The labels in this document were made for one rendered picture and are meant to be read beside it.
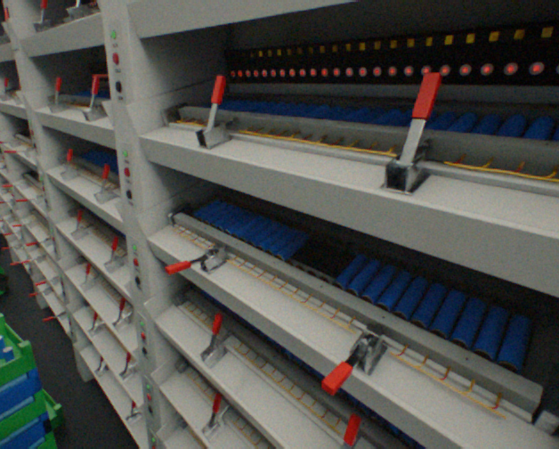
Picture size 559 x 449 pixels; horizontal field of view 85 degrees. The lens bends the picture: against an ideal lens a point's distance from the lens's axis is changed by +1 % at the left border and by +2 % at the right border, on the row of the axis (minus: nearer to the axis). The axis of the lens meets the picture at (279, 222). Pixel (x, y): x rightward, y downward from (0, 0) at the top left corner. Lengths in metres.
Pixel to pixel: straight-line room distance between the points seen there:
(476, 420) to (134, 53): 0.63
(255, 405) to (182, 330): 0.22
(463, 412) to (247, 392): 0.33
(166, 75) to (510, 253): 0.55
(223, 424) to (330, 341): 0.43
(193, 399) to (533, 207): 0.72
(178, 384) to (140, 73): 0.65
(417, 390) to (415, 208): 0.18
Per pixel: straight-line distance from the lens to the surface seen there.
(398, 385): 0.36
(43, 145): 1.27
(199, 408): 0.79
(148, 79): 0.60
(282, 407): 0.55
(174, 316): 0.71
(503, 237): 0.25
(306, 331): 0.39
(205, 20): 0.45
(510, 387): 0.36
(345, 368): 0.32
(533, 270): 0.27
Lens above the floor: 1.17
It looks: 20 degrees down
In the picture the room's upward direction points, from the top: 5 degrees clockwise
